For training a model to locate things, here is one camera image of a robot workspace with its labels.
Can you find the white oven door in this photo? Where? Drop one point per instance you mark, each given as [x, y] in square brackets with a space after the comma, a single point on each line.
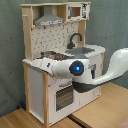
[63, 100]

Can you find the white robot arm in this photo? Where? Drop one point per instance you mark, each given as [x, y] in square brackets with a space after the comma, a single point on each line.
[83, 71]

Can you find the wooden toy kitchen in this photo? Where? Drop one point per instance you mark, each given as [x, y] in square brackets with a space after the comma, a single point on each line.
[48, 38]

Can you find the black toy stovetop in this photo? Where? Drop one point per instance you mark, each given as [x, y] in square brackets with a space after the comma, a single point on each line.
[59, 58]

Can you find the metal toy pot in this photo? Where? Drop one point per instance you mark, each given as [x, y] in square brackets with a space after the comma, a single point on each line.
[48, 54]

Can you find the grey toy sink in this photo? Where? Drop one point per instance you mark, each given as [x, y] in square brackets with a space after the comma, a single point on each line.
[79, 51]

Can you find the black toy faucet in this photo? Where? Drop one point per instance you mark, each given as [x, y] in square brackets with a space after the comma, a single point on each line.
[73, 40]

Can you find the grey range hood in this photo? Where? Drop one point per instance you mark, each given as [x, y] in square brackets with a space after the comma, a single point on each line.
[48, 18]

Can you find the toy microwave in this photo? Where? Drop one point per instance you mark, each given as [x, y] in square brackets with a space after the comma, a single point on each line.
[78, 11]

